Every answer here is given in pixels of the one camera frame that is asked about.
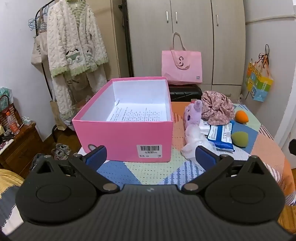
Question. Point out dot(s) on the beige wardrobe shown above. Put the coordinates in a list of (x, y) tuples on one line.
[(196, 27)]

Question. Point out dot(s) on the black clothes rack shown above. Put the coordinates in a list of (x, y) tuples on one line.
[(44, 69)]

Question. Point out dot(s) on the printed paper sheet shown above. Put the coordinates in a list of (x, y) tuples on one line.
[(138, 113)]

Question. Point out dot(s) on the pink cardboard box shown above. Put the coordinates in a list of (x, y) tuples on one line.
[(124, 136)]

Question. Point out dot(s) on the purple plush toy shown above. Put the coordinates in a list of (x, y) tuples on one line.
[(193, 113)]

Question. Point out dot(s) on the yellow grey blanket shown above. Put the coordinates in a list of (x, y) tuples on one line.
[(7, 183)]

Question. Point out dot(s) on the wooden nightstand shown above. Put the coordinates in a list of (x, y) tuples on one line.
[(18, 150)]

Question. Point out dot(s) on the pair of sneakers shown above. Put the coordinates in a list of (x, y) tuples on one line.
[(61, 151)]

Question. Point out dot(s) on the beige canvas tote bag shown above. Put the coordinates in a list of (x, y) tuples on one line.
[(39, 51)]

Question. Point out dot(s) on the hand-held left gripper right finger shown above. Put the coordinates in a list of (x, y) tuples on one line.
[(204, 156)]

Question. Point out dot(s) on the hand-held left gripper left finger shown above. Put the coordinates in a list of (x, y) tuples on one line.
[(97, 155)]

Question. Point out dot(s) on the patchwork crochet mat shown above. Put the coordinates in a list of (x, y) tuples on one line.
[(249, 136)]

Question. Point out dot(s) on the white fluffy plush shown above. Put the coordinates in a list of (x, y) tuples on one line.
[(194, 139)]

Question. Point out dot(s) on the pink tote bag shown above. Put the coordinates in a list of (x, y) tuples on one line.
[(181, 67)]

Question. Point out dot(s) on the woven basket bag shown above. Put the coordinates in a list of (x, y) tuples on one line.
[(7, 113)]

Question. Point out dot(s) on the blue wet wipes packet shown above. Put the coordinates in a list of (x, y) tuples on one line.
[(220, 135)]

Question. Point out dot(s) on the green tissue pack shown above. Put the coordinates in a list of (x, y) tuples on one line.
[(5, 95)]

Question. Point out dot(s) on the brown paper bag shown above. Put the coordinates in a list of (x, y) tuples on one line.
[(57, 115)]

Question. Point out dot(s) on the black suitcase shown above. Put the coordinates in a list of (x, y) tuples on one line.
[(185, 93)]

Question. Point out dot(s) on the green makeup sponge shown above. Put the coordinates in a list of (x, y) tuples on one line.
[(239, 138)]

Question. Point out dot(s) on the orange drink bottle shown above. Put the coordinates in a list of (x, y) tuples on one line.
[(12, 122)]

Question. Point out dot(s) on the white rectangular carton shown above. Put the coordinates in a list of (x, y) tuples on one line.
[(204, 125)]

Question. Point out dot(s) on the orange makeup sponge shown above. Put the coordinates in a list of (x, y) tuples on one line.
[(241, 116)]

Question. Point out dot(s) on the floral fabric cap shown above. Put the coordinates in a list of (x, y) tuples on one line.
[(217, 107)]

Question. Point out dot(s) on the white fluffy robe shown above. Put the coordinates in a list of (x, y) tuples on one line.
[(74, 46)]

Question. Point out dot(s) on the colourful gift bag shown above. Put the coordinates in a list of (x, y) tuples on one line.
[(259, 83)]

